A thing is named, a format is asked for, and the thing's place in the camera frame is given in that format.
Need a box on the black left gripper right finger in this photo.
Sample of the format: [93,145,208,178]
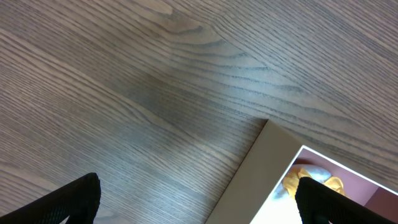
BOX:
[295,177,395,224]

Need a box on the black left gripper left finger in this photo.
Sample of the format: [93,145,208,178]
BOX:
[1,172,101,224]

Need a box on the white plush duck toy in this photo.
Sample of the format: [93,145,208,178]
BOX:
[250,164,348,224]

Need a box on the white box with pink interior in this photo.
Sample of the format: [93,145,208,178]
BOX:
[206,121,397,224]

